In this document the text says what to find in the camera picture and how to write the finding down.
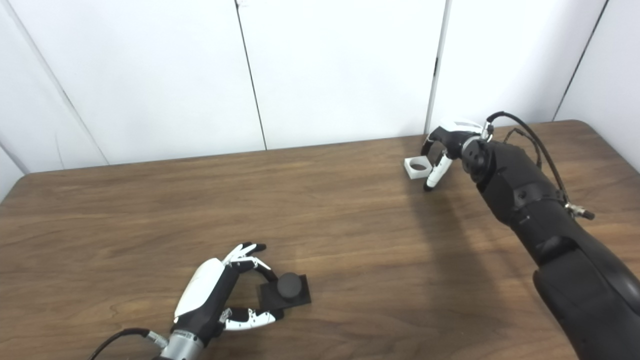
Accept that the white square piece with hole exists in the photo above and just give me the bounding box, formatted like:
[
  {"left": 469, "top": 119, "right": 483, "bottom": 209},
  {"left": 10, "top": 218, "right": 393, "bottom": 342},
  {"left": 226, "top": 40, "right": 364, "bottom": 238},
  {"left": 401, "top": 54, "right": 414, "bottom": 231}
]
[{"left": 404, "top": 156, "right": 433, "bottom": 180}]

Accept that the black peg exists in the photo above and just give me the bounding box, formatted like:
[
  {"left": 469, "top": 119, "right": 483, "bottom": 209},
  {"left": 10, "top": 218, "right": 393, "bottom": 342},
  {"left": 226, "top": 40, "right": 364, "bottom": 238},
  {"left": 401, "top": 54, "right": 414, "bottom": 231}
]
[{"left": 258, "top": 272, "right": 312, "bottom": 311}]

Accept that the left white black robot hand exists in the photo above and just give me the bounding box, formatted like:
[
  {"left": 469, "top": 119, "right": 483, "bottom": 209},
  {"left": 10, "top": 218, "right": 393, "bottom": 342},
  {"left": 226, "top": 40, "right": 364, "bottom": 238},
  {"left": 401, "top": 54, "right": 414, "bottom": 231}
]
[{"left": 172, "top": 242, "right": 285, "bottom": 341}]

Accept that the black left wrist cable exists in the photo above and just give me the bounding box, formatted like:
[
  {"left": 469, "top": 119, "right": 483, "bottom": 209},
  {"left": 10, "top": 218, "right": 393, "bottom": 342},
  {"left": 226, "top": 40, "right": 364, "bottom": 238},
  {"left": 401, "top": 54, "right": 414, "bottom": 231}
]
[{"left": 87, "top": 327, "right": 169, "bottom": 360}]

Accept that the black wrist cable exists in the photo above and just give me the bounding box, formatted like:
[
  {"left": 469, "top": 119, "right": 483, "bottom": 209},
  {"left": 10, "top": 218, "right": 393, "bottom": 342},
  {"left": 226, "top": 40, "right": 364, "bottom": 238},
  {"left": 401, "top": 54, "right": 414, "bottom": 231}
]
[
  {"left": 87, "top": 327, "right": 169, "bottom": 360},
  {"left": 481, "top": 111, "right": 596, "bottom": 221}
]

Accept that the thin left arm wire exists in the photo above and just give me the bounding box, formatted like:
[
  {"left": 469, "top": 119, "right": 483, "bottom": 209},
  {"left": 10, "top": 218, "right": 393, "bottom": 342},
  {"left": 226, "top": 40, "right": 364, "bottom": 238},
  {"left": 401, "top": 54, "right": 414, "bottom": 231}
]
[{"left": 502, "top": 127, "right": 543, "bottom": 170}]

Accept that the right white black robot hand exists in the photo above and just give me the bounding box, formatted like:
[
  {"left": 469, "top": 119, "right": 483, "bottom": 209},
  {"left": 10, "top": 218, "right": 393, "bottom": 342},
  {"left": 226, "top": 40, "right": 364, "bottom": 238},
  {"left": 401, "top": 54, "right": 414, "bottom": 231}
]
[{"left": 421, "top": 119, "right": 485, "bottom": 192}]

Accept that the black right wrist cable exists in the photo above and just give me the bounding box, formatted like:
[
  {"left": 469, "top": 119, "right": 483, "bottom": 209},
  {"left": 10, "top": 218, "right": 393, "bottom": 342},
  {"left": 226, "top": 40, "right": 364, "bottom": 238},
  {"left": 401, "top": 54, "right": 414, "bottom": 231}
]
[{"left": 481, "top": 111, "right": 596, "bottom": 221}]

